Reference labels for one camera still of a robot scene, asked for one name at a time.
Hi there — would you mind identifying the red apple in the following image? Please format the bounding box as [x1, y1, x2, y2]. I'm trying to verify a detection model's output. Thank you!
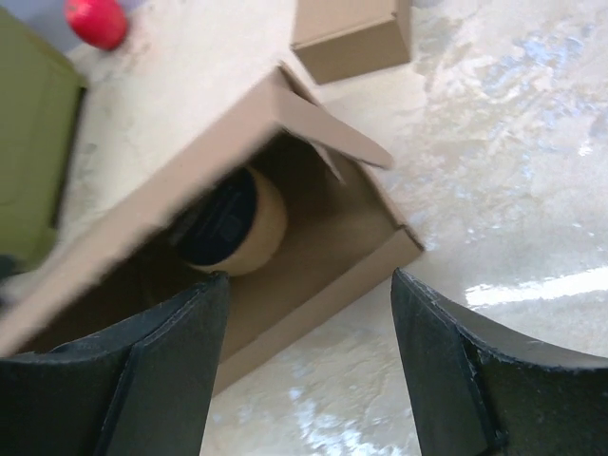
[64, 0, 128, 51]

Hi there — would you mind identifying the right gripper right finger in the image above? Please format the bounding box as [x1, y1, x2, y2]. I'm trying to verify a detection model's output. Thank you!
[390, 269, 607, 455]

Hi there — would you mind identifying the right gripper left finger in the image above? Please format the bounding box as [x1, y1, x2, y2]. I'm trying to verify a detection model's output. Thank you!
[1, 274, 230, 455]

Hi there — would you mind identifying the masking tape roll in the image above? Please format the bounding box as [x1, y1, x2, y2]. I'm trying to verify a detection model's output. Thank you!
[168, 166, 288, 276]

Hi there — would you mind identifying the small closed cardboard box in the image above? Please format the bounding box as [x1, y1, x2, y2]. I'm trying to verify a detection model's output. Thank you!
[291, 0, 411, 85]

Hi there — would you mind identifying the brown cardboard box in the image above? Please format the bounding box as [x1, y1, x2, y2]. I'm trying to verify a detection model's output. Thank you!
[1, 65, 423, 391]

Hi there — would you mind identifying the green plastic basket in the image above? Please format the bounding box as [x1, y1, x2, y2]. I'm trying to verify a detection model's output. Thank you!
[1, 9, 86, 275]

